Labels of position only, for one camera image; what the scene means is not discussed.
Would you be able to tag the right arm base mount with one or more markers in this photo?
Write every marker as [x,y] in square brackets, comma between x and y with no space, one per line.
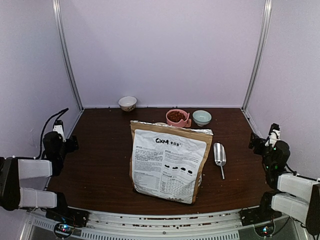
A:
[256,215]

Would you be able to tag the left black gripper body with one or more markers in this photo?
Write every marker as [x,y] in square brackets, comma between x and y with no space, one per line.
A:
[70,148]

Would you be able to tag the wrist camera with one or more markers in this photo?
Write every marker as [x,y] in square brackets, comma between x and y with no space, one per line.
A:
[58,127]
[273,135]

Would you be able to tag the aluminium frame post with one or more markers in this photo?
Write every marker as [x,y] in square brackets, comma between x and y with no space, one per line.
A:
[65,53]
[264,30]

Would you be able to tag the pink pet bowl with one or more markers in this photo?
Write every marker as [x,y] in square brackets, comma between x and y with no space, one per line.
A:
[183,124]

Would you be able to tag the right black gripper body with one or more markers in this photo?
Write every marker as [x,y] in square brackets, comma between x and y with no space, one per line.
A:
[257,150]

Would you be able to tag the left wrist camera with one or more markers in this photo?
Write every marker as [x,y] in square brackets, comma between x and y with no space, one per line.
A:
[58,127]

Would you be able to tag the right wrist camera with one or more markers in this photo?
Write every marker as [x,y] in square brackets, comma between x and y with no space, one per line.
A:
[273,135]

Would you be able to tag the front aluminium rail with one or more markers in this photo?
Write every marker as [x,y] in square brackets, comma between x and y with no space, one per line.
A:
[223,225]

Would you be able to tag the white patterned ceramic bowl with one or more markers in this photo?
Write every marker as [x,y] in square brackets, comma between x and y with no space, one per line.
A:
[127,103]

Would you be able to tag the pet food bag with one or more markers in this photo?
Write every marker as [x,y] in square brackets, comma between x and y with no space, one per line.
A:
[167,161]

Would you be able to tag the right aluminium frame post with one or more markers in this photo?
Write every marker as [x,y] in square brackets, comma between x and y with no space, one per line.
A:
[264,30]

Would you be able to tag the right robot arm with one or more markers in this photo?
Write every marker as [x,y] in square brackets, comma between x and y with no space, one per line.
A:
[294,195]

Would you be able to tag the metal scoop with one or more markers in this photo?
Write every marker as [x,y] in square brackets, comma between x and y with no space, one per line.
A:
[220,157]

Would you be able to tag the left aluminium frame post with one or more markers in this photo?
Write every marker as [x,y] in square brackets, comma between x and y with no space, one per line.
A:
[65,53]

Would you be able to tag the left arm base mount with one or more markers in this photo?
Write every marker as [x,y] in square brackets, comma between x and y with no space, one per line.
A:
[72,217]

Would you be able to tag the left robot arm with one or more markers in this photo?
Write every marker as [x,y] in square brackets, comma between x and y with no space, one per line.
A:
[14,169]

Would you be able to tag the kibble in pink bowl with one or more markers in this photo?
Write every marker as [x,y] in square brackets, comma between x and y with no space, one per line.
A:
[176,116]

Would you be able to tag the light blue ceramic bowl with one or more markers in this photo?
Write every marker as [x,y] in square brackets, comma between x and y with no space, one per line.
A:
[201,117]

